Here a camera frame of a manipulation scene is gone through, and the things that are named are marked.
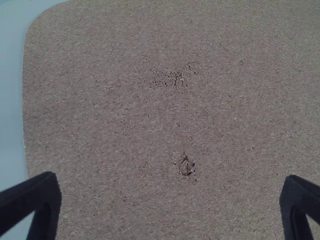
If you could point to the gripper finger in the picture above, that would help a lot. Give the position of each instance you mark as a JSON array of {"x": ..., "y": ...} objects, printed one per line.
[
  {"x": 300, "y": 200},
  {"x": 25, "y": 200}
]

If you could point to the cork mat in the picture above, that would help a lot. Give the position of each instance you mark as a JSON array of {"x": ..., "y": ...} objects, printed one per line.
[{"x": 162, "y": 112}]

